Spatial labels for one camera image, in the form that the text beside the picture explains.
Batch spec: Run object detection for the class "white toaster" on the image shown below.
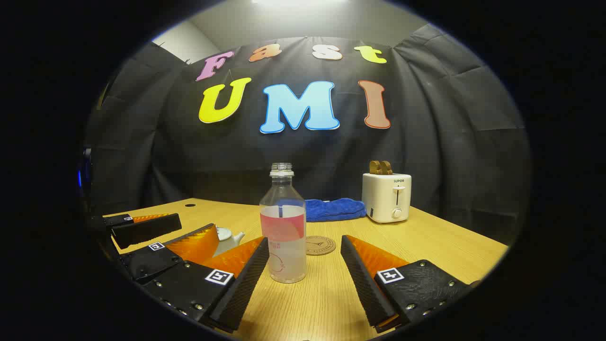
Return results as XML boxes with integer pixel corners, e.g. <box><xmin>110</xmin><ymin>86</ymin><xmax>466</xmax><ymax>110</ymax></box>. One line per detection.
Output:
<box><xmin>362</xmin><ymin>172</ymin><xmax>412</xmax><ymax>224</ymax></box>

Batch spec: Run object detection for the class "round brown coaster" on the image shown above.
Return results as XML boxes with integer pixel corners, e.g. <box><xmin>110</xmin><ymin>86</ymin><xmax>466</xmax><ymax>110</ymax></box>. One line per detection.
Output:
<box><xmin>306</xmin><ymin>235</ymin><xmax>337</xmax><ymax>256</ymax></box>

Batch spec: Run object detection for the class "ceiling light panel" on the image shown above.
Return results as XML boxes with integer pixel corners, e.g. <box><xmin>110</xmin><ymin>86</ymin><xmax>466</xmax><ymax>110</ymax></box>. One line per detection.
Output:
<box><xmin>251</xmin><ymin>0</ymin><xmax>351</xmax><ymax>6</ymax></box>

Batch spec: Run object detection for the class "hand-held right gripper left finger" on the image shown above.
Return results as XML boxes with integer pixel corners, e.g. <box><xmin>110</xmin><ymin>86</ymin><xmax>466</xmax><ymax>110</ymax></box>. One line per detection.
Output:
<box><xmin>141</xmin><ymin>236</ymin><xmax>270</xmax><ymax>333</ymax></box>

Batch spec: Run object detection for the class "clear water bottle pink label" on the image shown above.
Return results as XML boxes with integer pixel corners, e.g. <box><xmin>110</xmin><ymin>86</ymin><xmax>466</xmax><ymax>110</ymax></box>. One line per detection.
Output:
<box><xmin>259</xmin><ymin>163</ymin><xmax>307</xmax><ymax>284</ymax></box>

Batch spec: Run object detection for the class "black backdrop cloth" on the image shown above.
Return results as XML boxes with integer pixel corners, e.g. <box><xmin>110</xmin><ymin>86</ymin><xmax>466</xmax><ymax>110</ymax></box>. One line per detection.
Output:
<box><xmin>85</xmin><ymin>24</ymin><xmax>533</xmax><ymax>247</ymax></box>

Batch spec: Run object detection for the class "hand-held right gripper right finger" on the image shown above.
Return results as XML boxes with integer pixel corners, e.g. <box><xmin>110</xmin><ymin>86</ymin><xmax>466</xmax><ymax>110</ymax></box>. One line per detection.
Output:
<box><xmin>340</xmin><ymin>234</ymin><xmax>474</xmax><ymax>333</ymax></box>

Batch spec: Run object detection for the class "white teacup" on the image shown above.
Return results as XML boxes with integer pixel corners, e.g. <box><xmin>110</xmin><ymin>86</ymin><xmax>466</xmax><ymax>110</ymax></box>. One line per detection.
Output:
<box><xmin>214</xmin><ymin>231</ymin><xmax>246</xmax><ymax>257</ymax></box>

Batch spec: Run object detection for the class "blue towel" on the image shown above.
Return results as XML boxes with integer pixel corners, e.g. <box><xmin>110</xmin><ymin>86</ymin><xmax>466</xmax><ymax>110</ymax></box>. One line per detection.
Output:
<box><xmin>305</xmin><ymin>198</ymin><xmax>367</xmax><ymax>223</ymax></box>

